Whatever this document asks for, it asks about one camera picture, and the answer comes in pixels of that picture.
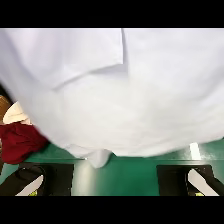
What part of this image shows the white T-shirt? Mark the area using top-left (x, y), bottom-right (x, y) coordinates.
top-left (0, 27), bottom-right (224, 169)

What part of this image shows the cream garment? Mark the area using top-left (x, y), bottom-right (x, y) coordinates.
top-left (2, 101), bottom-right (34, 126)

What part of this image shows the dark red garment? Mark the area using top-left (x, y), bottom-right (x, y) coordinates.
top-left (0, 121), bottom-right (50, 165)

